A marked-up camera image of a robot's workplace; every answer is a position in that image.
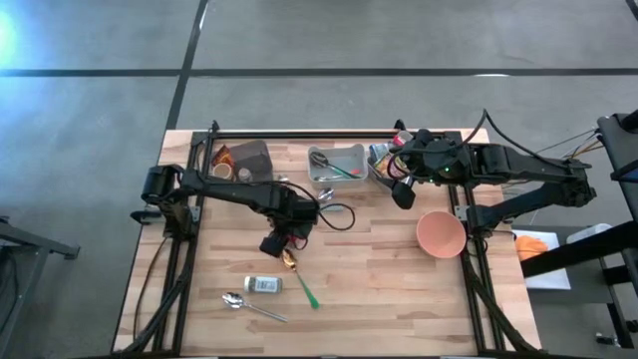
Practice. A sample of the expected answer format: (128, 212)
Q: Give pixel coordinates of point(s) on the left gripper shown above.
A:
(296, 214)

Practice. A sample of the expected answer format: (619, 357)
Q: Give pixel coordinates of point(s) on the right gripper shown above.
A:
(438, 159)

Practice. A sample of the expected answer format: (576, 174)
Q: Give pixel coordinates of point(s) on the clear plastic container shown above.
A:
(381, 183)

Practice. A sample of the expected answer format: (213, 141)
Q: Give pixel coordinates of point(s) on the sesame seasoning blend jar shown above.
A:
(264, 284)

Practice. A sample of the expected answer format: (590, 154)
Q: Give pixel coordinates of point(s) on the blue ramen packet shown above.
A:
(379, 149)

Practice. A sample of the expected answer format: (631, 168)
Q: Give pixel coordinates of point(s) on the white plastic bin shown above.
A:
(349, 157)

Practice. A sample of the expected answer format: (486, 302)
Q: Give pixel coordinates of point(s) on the black spoon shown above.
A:
(319, 159)

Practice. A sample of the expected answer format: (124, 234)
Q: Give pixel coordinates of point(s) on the tan-lid round can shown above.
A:
(223, 171)

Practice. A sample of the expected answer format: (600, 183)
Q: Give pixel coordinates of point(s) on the orange snack bag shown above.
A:
(223, 155)

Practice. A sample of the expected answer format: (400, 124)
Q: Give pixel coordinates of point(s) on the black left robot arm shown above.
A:
(224, 192)

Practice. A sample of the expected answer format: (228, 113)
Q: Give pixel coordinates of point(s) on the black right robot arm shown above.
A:
(528, 167)

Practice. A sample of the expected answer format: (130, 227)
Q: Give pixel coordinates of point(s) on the salmon pink bowl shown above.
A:
(441, 234)

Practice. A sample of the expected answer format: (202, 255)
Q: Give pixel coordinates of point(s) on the all-silver spoon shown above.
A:
(233, 299)

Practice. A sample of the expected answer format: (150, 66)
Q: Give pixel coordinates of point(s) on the dark gray translucent bin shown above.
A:
(254, 157)

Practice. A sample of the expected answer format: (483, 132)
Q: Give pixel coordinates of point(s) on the orange object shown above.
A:
(529, 248)

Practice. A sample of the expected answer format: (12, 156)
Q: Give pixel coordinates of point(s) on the black table clamp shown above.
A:
(144, 217)

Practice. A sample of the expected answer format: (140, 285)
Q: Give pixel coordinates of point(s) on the white sheet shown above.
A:
(548, 281)

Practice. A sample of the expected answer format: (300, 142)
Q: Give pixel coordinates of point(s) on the black beam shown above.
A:
(573, 251)

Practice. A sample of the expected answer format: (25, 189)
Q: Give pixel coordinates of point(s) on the white container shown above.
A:
(585, 233)

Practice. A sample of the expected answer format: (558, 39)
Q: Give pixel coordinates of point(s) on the black side table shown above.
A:
(623, 149)

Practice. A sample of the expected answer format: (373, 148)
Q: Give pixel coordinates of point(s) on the gray metal stand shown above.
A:
(30, 244)

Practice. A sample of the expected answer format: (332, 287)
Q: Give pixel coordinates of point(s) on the black aluminium table frame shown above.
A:
(279, 134)

